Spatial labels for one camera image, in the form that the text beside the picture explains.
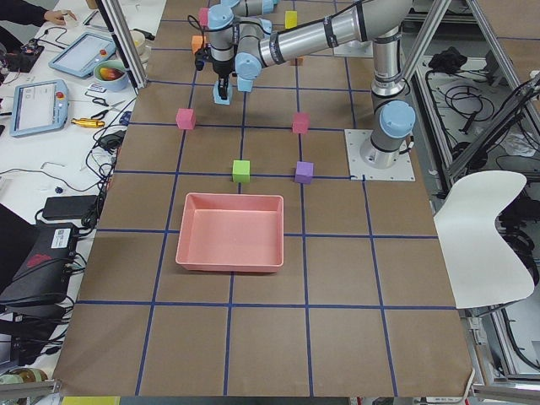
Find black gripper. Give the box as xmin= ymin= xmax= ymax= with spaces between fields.
xmin=212 ymin=59 xmax=233 ymax=100

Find light blue block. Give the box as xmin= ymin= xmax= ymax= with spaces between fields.
xmin=237 ymin=75 xmax=254 ymax=93
xmin=213 ymin=81 xmax=233 ymax=105

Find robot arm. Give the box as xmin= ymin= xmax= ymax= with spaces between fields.
xmin=212 ymin=1 xmax=412 ymax=110
xmin=208 ymin=0 xmax=278 ymax=105

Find pink block upper left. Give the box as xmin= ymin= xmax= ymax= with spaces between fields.
xmin=175 ymin=108 xmax=197 ymax=130

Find pink block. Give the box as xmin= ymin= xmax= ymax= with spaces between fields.
xmin=175 ymin=108 xmax=197 ymax=130
xmin=292 ymin=112 xmax=311 ymax=134
xmin=198 ymin=8 xmax=208 ymax=28

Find orange block upper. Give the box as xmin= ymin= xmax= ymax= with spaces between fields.
xmin=191 ymin=35 xmax=207 ymax=54

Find orange block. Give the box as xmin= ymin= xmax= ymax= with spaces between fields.
xmin=191 ymin=35 xmax=207 ymax=54
xmin=289 ymin=57 xmax=304 ymax=67

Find pink block upper right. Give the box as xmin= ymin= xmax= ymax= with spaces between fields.
xmin=198 ymin=8 xmax=208 ymax=28

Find green block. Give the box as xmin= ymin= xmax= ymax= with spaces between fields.
xmin=232 ymin=159 xmax=251 ymax=184

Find orange block lower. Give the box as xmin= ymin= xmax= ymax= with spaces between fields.
xmin=289 ymin=57 xmax=304 ymax=67

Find pink block lower left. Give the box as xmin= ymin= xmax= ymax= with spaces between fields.
xmin=292 ymin=112 xmax=311 ymax=134

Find bowl with lemon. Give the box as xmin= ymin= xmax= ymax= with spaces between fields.
xmin=130 ymin=30 xmax=151 ymax=63

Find yellow block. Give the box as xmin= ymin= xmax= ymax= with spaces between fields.
xmin=284 ymin=10 xmax=298 ymax=30

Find green bowl with fruit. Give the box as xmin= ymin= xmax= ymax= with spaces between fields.
xmin=94 ymin=60 xmax=129 ymax=92

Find purple block lower left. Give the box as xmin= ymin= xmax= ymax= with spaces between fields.
xmin=294 ymin=161 xmax=315 ymax=184

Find pink plastic bin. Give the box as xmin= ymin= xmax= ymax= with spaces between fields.
xmin=175 ymin=192 xmax=284 ymax=273

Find teach pendant far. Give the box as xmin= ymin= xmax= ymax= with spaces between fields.
xmin=48 ymin=33 xmax=116 ymax=78

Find teach pendant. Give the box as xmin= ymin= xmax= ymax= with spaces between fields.
xmin=9 ymin=79 xmax=69 ymax=138
xmin=48 ymin=33 xmax=116 ymax=78

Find teach pendant near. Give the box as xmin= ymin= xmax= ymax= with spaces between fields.
xmin=9 ymin=79 xmax=69 ymax=138

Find black power adapter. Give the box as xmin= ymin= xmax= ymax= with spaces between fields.
xmin=41 ymin=195 xmax=97 ymax=220

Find white chair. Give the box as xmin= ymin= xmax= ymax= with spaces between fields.
xmin=434 ymin=170 xmax=534 ymax=309

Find black handled scissors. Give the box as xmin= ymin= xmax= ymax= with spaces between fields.
xmin=90 ymin=99 xmax=124 ymax=121

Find aluminium frame post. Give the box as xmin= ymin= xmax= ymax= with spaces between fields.
xmin=97 ymin=0 xmax=148 ymax=92

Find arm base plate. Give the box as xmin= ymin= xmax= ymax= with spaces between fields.
xmin=344 ymin=129 xmax=415 ymax=181

